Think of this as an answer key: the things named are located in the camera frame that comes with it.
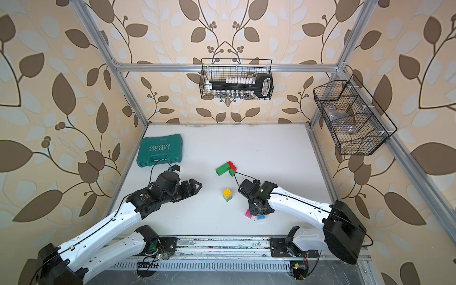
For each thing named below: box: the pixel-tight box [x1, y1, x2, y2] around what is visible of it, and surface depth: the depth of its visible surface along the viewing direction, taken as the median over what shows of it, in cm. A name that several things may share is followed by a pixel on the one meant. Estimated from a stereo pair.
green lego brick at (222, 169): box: [215, 163, 230, 177], surface depth 99 cm
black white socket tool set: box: [209, 73, 274, 98], surface depth 86 cm
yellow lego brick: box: [222, 188, 233, 200], surface depth 84 cm
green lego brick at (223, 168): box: [217, 162, 231, 176], surface depth 99 cm
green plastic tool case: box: [136, 134, 183, 168], surface depth 104 cm
